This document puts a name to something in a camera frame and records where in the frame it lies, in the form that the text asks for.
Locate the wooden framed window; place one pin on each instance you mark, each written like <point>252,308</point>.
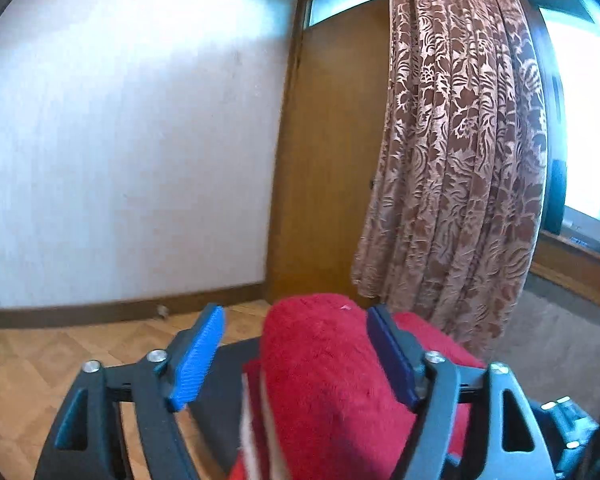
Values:
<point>590,110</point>

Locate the brown floral curtain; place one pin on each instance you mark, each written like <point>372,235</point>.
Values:
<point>455,160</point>

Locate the red knit sweater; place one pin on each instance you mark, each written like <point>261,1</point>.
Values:
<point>320,385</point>

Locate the wooden door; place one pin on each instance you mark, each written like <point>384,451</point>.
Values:
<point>330,160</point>

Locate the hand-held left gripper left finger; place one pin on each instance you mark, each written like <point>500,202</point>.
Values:
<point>200,355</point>

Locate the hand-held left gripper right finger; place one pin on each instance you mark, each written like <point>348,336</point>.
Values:
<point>390,355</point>

